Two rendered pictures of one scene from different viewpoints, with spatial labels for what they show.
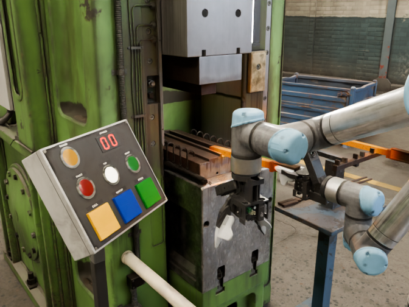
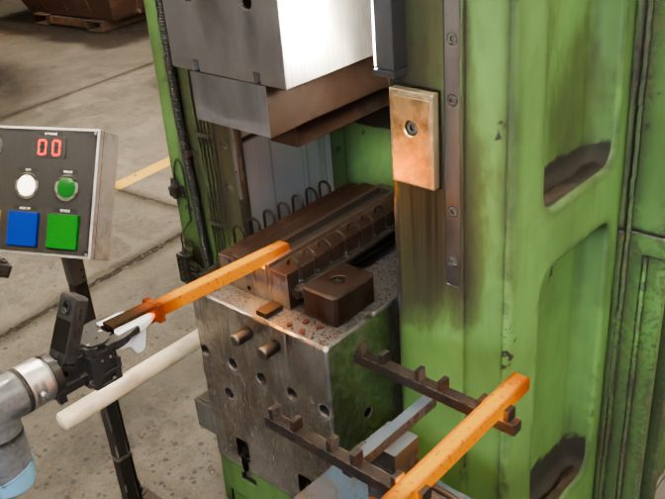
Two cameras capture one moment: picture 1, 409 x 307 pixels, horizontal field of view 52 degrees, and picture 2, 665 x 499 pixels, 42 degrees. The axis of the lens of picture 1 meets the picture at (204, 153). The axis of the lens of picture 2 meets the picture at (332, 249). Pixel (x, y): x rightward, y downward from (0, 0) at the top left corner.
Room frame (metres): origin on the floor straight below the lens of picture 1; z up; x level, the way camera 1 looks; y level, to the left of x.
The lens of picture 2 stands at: (1.47, -1.56, 1.80)
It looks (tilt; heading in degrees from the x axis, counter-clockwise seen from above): 28 degrees down; 82
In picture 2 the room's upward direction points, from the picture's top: 5 degrees counter-clockwise
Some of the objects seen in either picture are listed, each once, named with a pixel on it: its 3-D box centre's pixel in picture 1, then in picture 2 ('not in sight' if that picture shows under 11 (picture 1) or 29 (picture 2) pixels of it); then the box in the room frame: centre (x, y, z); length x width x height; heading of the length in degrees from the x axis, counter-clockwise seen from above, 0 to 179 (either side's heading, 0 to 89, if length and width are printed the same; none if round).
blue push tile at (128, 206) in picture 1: (126, 206); (24, 229); (1.04, 0.21, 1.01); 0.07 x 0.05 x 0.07; 154
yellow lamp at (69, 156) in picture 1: (70, 157); not in sight; (0.99, 0.33, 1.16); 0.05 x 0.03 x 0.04; 129
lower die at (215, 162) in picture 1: (187, 151); (322, 235); (1.67, 0.07, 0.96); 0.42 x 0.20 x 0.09; 39
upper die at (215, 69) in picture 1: (186, 63); (308, 72); (1.67, 0.07, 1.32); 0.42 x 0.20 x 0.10; 39
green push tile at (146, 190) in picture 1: (147, 192); (63, 232); (1.13, 0.17, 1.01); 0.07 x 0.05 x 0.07; 154
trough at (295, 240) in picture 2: (192, 142); (330, 223); (1.69, 0.05, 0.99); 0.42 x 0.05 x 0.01; 39
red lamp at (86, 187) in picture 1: (86, 187); not in sight; (0.97, 0.30, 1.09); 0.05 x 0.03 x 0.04; 129
